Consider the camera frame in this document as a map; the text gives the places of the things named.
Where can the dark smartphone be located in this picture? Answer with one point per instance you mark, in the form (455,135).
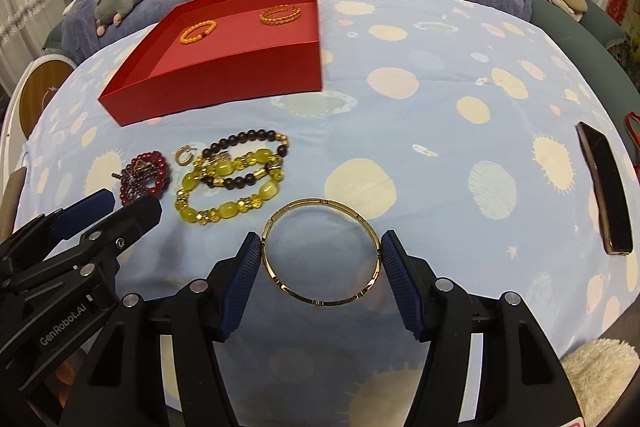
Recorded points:
(607,192)

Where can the brown cardboard tag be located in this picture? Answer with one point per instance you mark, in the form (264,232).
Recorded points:
(10,202)

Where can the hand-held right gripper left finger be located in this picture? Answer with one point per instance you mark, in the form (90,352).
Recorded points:
(242,279)

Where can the light blue spotted bed sheet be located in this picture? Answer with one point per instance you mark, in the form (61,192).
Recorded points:
(450,132)

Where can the white round wooden-top side table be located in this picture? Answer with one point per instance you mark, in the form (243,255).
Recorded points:
(42,92)

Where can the white fluffy cushion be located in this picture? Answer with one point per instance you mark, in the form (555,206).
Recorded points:
(605,377)

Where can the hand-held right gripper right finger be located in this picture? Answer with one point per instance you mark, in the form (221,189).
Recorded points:
(400,287)

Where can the red cardboard box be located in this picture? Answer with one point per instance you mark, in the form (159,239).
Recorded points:
(210,77)

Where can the gold bangle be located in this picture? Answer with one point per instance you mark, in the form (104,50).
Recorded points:
(320,304)

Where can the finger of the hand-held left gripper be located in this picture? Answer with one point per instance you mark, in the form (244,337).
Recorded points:
(135,219)
(82,213)

